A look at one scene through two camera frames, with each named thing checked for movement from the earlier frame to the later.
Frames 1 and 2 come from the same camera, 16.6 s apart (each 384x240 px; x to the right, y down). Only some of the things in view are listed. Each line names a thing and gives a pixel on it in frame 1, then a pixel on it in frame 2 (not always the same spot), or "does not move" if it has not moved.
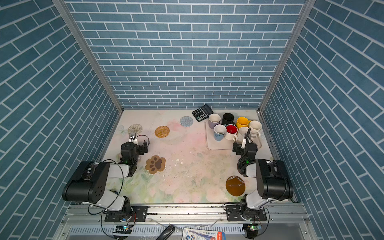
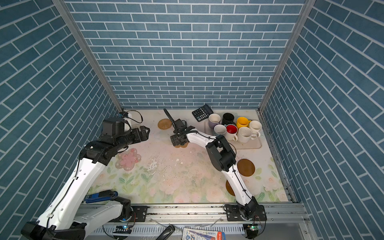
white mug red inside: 231,131 does not move
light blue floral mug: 219,130 does not move
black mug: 228,118 does not move
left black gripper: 140,148 -> 144,135
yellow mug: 242,121 does not move
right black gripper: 239,147 -> 174,139
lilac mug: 213,119 does not move
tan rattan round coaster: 162,131 -> 164,124
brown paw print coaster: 155,164 -> 181,146
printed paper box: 189,234 does not move
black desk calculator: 202,113 does not move
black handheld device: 165,234 does not move
